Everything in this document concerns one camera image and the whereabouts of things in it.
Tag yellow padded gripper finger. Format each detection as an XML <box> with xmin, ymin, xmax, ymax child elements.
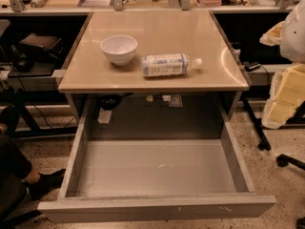
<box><xmin>261</xmin><ymin>63</ymin><xmax>305</xmax><ymax>129</ymax></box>
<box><xmin>259</xmin><ymin>21</ymin><xmax>284</xmax><ymax>47</ymax></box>

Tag blue labelled plastic bottle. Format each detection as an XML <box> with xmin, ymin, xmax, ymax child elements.
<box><xmin>141</xmin><ymin>53</ymin><xmax>203</xmax><ymax>77</ymax></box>

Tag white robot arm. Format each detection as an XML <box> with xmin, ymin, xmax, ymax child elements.
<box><xmin>259</xmin><ymin>0</ymin><xmax>305</xmax><ymax>129</ymax></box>

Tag grey drawer cabinet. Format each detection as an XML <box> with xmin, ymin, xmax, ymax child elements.
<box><xmin>58</xmin><ymin>9</ymin><xmax>250</xmax><ymax>115</ymax></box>

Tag open grey top drawer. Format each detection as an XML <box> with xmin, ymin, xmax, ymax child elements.
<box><xmin>38</xmin><ymin>95</ymin><xmax>275</xmax><ymax>223</ymax></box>

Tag black power adapter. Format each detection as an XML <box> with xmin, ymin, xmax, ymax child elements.
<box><xmin>245</xmin><ymin>62</ymin><xmax>260</xmax><ymax>72</ymax></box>

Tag black table leg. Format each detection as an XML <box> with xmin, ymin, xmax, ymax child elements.
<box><xmin>242</xmin><ymin>98</ymin><xmax>271</xmax><ymax>151</ymax></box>

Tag black office chair base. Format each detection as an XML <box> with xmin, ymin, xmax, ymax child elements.
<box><xmin>276</xmin><ymin>154</ymin><xmax>305</xmax><ymax>171</ymax></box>

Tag white ceramic bowl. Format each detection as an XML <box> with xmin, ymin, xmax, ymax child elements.
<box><xmin>100</xmin><ymin>35</ymin><xmax>137</xmax><ymax>66</ymax></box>

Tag black headphones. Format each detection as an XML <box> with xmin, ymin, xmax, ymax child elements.
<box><xmin>10</xmin><ymin>45</ymin><xmax>33</xmax><ymax>72</ymax></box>

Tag person's leg and shoe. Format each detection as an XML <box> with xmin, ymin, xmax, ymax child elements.
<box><xmin>0</xmin><ymin>106</ymin><xmax>66</xmax><ymax>220</ymax></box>

